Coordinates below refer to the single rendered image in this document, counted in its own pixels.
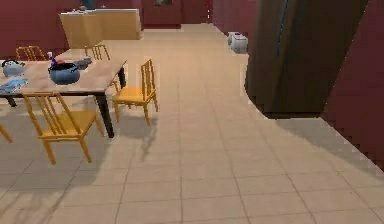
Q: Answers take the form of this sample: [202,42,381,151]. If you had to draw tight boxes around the wooden dining table black legs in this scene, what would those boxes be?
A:
[0,48,128,139]

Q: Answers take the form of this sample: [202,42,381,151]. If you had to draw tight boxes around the spray bottle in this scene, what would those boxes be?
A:
[46,51,57,70]

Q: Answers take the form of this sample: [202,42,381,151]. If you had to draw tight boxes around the light wooden counter cabinet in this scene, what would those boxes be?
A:
[59,8,143,50]

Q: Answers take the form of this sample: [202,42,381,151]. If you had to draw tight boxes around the blue cloth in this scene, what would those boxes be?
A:
[0,77,29,94]

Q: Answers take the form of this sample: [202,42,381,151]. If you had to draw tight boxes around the blue round pot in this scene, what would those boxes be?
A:
[48,62,81,86]

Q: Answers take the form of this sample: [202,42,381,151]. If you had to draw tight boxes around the grey kettle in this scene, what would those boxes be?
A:
[1,59,26,78]

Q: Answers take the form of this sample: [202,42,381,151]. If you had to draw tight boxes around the white bin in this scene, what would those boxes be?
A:
[227,31,249,54]

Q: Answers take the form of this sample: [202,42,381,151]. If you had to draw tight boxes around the yellow wooden chair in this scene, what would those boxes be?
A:
[111,59,159,127]
[83,44,111,62]
[22,92,105,166]
[15,45,48,62]

